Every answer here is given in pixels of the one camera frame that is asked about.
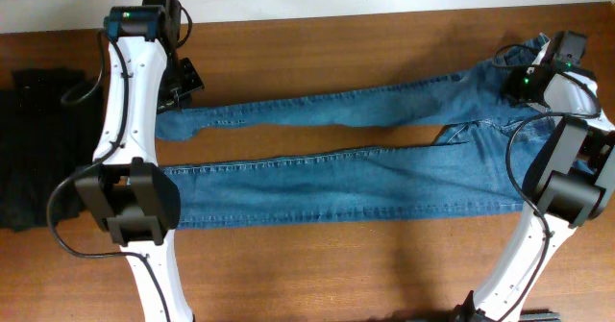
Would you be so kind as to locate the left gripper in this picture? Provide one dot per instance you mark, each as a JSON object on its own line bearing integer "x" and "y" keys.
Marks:
{"x": 180, "y": 86}

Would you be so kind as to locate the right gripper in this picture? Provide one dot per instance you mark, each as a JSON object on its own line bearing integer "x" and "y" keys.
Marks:
{"x": 508, "y": 89}

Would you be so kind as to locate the blue denim jeans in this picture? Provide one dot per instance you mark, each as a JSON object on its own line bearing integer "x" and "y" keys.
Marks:
{"x": 487, "y": 142}

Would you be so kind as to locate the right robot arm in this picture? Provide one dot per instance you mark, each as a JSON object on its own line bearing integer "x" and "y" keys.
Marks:
{"x": 569, "y": 183}

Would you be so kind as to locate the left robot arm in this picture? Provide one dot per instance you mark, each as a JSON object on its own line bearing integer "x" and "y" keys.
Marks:
{"x": 125, "y": 190}

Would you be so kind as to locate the black folded garment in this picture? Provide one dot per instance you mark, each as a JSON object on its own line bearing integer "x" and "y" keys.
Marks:
{"x": 43, "y": 141}

